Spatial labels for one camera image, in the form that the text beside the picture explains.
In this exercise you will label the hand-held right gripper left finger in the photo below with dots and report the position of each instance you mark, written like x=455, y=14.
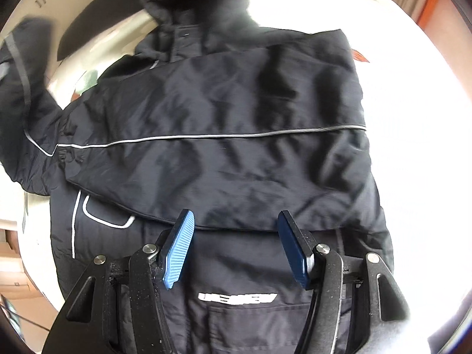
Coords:
x=177, y=250

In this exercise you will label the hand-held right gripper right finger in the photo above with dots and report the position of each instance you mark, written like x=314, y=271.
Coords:
x=293, y=250

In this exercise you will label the black jacket with white piping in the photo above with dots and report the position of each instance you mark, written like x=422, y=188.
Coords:
x=228, y=118

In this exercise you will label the cardboard box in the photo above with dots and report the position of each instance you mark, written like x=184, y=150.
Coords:
x=14, y=265

